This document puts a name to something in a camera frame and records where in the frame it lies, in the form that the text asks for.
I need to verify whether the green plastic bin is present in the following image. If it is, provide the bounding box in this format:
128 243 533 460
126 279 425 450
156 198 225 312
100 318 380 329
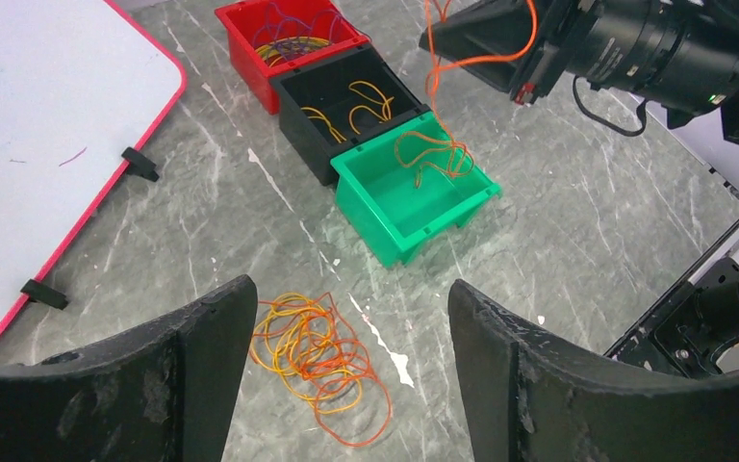
331 112 501 268

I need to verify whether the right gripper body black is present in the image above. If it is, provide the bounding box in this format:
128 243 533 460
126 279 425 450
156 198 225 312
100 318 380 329
509 1 650 104

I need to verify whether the whiteboard with pink frame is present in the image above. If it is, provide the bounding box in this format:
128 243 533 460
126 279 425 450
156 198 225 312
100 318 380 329
0 1 187 335

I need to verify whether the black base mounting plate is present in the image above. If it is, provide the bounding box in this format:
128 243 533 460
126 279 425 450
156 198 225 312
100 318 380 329
605 257 739 378

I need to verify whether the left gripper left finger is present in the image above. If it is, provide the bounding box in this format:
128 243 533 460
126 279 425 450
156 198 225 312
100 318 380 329
0 275 258 461

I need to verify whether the red plastic bin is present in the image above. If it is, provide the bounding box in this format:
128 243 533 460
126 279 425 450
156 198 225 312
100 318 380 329
215 0 371 115

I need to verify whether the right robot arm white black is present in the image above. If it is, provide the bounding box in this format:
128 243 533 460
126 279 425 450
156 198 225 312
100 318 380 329
420 1 739 145

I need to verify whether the yellow cable in red bin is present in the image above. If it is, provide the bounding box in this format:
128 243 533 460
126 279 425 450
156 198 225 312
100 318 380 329
254 36 334 68

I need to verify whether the black plastic bin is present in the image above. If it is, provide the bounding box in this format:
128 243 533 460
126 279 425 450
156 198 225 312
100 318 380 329
270 44 429 186

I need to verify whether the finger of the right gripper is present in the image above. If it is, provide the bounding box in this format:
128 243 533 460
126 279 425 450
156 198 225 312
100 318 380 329
419 1 536 92

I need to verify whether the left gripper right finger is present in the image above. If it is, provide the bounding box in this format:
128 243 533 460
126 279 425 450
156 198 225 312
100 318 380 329
447 280 739 461

